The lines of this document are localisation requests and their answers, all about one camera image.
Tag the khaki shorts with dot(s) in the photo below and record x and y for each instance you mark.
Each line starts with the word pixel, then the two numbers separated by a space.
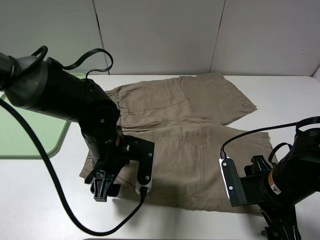
pixel 188 119

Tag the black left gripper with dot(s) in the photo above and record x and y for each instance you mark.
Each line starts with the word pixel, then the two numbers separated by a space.
pixel 107 163

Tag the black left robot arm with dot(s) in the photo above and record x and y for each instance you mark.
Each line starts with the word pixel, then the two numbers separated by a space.
pixel 44 87

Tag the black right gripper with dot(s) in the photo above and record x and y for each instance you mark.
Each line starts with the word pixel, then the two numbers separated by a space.
pixel 278 212

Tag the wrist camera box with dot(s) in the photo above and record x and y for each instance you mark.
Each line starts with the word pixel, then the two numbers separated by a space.
pixel 232 182
pixel 142 151

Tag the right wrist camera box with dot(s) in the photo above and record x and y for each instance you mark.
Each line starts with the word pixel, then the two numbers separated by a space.
pixel 232 182

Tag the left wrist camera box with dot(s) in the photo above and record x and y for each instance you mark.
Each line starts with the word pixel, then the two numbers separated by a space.
pixel 142 151

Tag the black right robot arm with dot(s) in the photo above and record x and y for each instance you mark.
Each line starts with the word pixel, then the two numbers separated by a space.
pixel 277 189

